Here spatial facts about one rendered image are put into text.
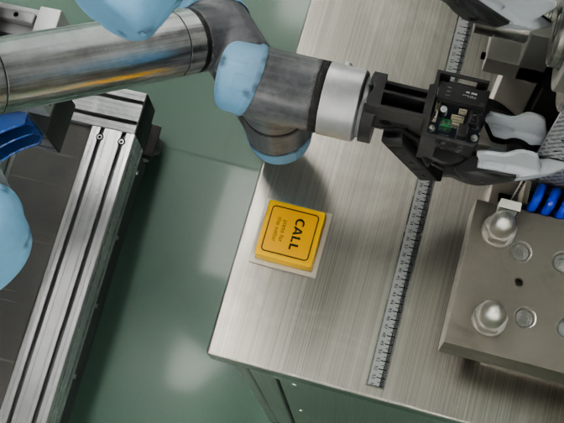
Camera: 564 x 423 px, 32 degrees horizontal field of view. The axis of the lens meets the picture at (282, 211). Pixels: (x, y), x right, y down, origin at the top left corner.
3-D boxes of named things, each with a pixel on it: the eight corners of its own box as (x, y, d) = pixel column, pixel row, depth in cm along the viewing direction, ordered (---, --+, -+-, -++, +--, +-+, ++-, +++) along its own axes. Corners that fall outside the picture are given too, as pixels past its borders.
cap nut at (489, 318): (475, 298, 104) (481, 289, 100) (509, 306, 104) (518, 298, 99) (467, 331, 103) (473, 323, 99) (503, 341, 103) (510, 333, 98)
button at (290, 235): (270, 204, 122) (269, 198, 119) (326, 218, 121) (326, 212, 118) (255, 258, 120) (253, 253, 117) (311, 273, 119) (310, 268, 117)
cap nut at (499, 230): (484, 211, 107) (491, 198, 102) (519, 219, 106) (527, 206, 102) (477, 242, 106) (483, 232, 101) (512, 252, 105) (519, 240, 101)
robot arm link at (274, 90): (236, 59, 109) (228, 22, 101) (333, 81, 108) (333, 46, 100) (215, 123, 107) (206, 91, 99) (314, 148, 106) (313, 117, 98)
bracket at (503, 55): (462, 105, 124) (503, -21, 95) (513, 117, 124) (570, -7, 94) (452, 141, 123) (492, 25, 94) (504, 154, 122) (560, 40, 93)
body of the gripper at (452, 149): (481, 151, 95) (357, 122, 96) (469, 180, 103) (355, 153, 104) (498, 80, 97) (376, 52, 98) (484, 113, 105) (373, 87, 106)
